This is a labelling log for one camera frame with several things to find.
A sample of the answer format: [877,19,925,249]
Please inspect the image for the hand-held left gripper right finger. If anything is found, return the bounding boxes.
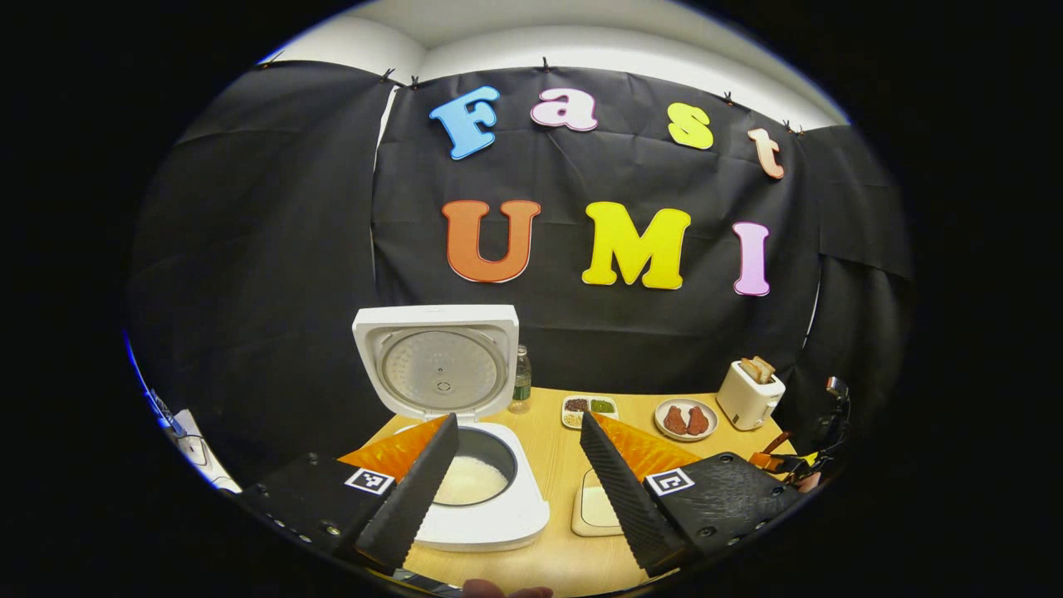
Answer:
[579,411,806,578]

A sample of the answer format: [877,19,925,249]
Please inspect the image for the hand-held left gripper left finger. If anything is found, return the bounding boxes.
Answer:
[237,413,462,574]

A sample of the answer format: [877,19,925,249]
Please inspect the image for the clear box of rice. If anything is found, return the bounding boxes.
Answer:
[571,468,625,539]

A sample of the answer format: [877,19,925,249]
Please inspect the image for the white rice cooker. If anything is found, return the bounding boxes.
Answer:
[352,304,551,554]

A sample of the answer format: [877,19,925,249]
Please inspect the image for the white toaster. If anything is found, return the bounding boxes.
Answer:
[716,359,787,432]

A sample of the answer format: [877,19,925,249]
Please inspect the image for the white round plate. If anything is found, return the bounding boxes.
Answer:
[654,398,720,443]

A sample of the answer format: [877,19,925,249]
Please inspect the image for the white divided condiment dish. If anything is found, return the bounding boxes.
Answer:
[561,395,620,431]

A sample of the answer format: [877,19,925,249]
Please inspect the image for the clear plastic water bottle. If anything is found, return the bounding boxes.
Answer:
[508,346,533,414]

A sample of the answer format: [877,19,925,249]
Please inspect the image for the blue white printed panel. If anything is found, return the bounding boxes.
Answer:
[123,331,189,439]

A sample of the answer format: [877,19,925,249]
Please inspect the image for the black backdrop cloth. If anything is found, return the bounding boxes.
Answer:
[129,60,914,491]

